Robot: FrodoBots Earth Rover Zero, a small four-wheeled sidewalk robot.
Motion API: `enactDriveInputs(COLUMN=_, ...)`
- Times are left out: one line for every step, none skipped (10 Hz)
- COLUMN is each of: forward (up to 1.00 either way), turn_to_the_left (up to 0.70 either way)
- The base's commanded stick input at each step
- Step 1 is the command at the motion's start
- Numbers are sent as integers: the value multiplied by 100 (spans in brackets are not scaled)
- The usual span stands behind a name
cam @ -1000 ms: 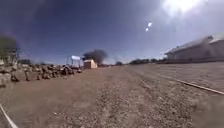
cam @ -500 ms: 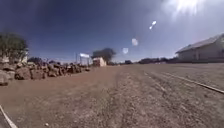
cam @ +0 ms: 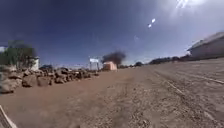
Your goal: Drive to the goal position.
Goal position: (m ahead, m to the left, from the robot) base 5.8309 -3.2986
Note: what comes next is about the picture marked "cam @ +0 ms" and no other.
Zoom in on white building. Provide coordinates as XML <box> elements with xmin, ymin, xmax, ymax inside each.
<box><xmin>30</xmin><ymin>56</ymin><xmax>40</xmax><ymax>72</ymax></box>

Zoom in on brown dirt gravel ground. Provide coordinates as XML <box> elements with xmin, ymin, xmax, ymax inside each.
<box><xmin>0</xmin><ymin>57</ymin><xmax>224</xmax><ymax>128</ymax></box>

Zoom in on white sign on posts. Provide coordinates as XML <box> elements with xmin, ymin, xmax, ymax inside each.
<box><xmin>88</xmin><ymin>57</ymin><xmax>100</xmax><ymax>71</ymax></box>

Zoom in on dark tree behind pink building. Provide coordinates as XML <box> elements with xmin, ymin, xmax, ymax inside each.
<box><xmin>101</xmin><ymin>50</ymin><xmax>127</xmax><ymax>66</ymax></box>

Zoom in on pile of brown rocks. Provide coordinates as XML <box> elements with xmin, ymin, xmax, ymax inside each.
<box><xmin>0</xmin><ymin>66</ymin><xmax>100</xmax><ymax>95</ymax></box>

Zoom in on distant row of dark trees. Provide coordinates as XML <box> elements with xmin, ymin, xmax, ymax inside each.
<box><xmin>118</xmin><ymin>54</ymin><xmax>192</xmax><ymax>69</ymax></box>

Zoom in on large pale building with roof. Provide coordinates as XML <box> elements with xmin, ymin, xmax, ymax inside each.
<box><xmin>186</xmin><ymin>31</ymin><xmax>224</xmax><ymax>61</ymax></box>

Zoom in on small pale pink building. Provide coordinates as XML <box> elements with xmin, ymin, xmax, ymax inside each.
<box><xmin>102</xmin><ymin>61</ymin><xmax>118</xmax><ymax>72</ymax></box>

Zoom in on green bushy tree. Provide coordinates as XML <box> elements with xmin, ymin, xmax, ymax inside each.
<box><xmin>0</xmin><ymin>40</ymin><xmax>38</xmax><ymax>70</ymax></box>

